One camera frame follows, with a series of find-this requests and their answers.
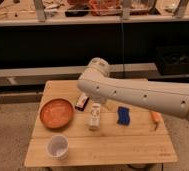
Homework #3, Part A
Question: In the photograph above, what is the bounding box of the white squeeze bottle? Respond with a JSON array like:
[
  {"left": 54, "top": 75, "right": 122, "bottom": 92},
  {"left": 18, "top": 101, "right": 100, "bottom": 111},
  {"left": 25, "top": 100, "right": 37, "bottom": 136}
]
[{"left": 89, "top": 103, "right": 101, "bottom": 130}]

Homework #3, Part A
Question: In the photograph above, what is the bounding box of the orange ceramic bowl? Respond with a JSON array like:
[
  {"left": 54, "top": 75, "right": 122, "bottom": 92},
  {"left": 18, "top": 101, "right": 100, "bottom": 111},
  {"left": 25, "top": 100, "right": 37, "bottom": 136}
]
[{"left": 40, "top": 98, "right": 74, "bottom": 129}]

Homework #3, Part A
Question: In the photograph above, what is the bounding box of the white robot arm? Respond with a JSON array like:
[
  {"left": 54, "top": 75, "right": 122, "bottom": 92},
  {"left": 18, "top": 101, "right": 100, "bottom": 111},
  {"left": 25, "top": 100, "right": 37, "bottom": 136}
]
[{"left": 77, "top": 57, "right": 189, "bottom": 121}]

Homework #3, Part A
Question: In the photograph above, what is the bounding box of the black and white eraser box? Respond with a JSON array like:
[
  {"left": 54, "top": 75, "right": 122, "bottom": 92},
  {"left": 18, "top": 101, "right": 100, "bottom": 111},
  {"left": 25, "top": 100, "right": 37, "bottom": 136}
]
[{"left": 75, "top": 93, "right": 89, "bottom": 111}]

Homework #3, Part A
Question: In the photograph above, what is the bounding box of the blue sponge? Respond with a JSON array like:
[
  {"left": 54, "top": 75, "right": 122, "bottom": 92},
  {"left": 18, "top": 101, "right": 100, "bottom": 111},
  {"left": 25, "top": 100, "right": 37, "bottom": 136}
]
[{"left": 117, "top": 106, "right": 130, "bottom": 125}]

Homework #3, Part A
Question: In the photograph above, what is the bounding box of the wooden table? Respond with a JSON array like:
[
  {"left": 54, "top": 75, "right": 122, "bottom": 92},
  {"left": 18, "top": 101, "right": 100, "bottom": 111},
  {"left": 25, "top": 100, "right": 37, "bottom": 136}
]
[{"left": 23, "top": 78, "right": 178, "bottom": 168}]

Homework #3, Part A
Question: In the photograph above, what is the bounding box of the orange carrot toy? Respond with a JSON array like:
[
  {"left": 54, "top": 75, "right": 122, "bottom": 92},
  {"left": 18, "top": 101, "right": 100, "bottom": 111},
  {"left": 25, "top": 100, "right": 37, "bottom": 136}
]
[{"left": 151, "top": 111, "right": 161, "bottom": 130}]

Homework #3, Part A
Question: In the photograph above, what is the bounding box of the white plastic cup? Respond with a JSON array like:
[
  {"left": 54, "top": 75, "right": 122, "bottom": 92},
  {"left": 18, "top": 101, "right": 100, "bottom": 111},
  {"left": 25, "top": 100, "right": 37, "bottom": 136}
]
[{"left": 46, "top": 135, "right": 68, "bottom": 160}]

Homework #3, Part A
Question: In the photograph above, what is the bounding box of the long grey bench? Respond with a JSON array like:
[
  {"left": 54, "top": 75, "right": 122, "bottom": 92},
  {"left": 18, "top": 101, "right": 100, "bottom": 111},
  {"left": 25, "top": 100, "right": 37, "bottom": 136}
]
[{"left": 0, "top": 63, "right": 159, "bottom": 86}]

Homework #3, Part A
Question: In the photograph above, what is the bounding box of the cluttered back shelf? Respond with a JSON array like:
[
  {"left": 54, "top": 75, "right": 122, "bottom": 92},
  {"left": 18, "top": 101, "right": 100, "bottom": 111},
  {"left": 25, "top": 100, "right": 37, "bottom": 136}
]
[{"left": 0, "top": 0, "right": 189, "bottom": 27}]

